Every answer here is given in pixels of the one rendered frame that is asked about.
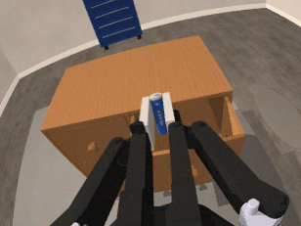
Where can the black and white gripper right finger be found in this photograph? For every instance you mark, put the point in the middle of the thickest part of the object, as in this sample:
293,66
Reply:
256,202

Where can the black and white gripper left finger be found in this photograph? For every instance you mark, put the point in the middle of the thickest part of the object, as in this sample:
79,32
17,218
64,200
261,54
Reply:
96,197

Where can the brown wooden drawer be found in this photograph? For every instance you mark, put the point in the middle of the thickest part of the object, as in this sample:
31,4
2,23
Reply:
87,166
218,113
200,181
94,137
155,189

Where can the brown wooden chest of drawers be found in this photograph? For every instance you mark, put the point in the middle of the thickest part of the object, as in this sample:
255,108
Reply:
114,85

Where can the blue aa battery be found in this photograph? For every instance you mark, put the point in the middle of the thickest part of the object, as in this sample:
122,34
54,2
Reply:
158,112

